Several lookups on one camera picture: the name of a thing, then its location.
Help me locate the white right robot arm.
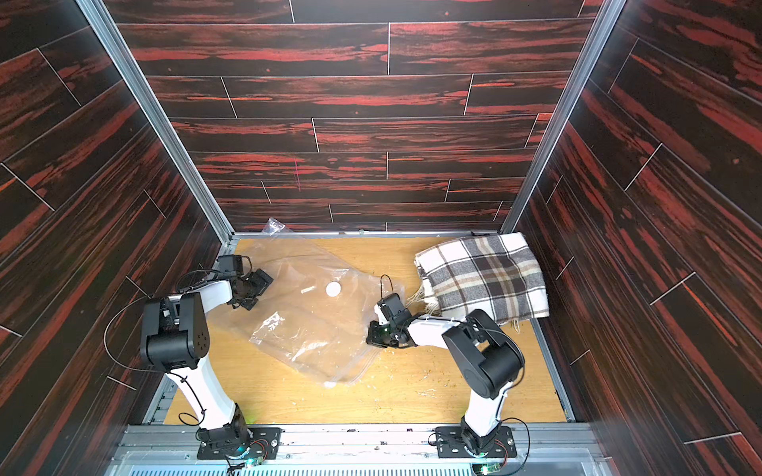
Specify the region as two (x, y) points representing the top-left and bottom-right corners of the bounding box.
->
(366, 294), (525, 456)

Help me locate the aluminium corner frame post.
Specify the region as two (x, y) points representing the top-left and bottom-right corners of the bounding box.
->
(500, 0), (626, 234)
(75, 0), (234, 245)

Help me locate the clear plastic vacuum bag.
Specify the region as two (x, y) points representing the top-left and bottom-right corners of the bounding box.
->
(208, 218), (406, 387)

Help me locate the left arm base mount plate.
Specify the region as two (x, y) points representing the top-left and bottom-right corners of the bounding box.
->
(196, 426), (283, 462)

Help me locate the grey brown tartan scarf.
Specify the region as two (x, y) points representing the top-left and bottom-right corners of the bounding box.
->
(409, 233), (551, 325)

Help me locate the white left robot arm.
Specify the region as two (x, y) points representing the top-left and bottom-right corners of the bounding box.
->
(140, 255), (273, 459)

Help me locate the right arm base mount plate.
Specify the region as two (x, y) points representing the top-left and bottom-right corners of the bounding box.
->
(428, 426), (518, 459)

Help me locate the aluminium corner frame post right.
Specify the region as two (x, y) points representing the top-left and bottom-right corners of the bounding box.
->
(500, 0), (626, 234)

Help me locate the aluminium corner frame post left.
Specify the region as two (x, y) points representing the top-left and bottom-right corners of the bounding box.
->
(75, 0), (234, 245)

